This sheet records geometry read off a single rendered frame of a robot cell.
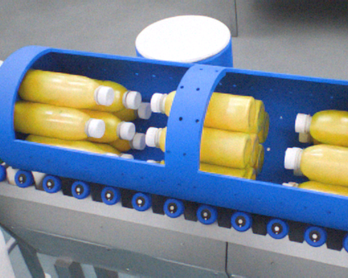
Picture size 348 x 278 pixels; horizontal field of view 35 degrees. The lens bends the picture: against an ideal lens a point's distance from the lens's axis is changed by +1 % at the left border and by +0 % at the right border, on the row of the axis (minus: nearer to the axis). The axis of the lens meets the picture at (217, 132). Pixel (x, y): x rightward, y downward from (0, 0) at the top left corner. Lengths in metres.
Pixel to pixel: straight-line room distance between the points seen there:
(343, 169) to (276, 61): 2.52
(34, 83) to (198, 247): 0.50
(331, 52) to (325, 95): 2.42
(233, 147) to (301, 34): 2.80
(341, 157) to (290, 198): 0.12
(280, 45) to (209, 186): 2.69
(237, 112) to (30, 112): 0.45
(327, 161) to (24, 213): 0.75
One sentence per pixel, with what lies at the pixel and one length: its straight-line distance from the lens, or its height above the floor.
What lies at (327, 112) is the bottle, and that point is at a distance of 1.08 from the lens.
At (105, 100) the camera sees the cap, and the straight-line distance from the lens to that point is 1.15.
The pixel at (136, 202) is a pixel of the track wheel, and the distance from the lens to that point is 1.18.
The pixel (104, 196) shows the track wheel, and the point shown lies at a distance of 1.22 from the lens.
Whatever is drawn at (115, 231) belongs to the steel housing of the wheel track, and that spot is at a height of 0.87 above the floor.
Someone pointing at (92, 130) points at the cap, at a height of 1.12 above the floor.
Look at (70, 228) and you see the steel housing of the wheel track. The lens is 1.33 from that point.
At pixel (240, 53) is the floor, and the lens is 3.56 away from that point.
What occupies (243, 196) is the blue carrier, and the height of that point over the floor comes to 1.07.
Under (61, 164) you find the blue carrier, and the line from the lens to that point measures 1.16.
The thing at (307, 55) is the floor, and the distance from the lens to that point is 3.53.
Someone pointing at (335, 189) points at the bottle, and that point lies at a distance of 1.01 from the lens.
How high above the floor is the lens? 1.79
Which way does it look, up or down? 38 degrees down
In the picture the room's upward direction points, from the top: 5 degrees counter-clockwise
